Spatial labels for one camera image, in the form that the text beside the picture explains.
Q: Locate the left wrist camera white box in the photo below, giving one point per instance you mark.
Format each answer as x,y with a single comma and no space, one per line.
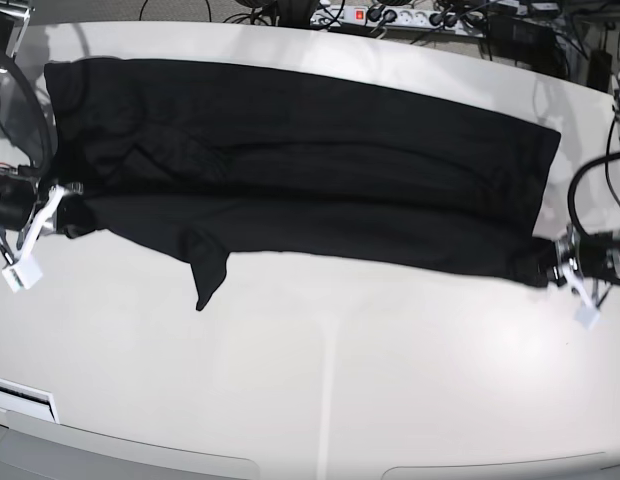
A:
588,316

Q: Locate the white power strip red switch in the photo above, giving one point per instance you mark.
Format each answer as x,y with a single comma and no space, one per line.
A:
382,19

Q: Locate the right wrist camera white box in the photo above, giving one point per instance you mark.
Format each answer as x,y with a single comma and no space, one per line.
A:
23,274

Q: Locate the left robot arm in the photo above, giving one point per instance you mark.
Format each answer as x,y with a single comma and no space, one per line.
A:
588,254

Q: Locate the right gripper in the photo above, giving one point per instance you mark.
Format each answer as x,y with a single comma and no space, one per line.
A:
26,212

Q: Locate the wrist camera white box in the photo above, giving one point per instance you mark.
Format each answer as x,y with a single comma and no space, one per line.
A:
23,274
588,316

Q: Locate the black power brick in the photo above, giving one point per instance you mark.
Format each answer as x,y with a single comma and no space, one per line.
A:
513,37

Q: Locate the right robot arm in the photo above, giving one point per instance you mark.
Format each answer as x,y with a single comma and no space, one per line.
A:
26,144

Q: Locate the white panel at table edge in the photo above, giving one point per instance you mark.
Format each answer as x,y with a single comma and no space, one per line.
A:
29,401

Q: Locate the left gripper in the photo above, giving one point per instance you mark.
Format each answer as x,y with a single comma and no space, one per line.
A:
568,270

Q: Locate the black t-shirt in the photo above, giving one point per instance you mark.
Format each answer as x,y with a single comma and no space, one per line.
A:
200,161

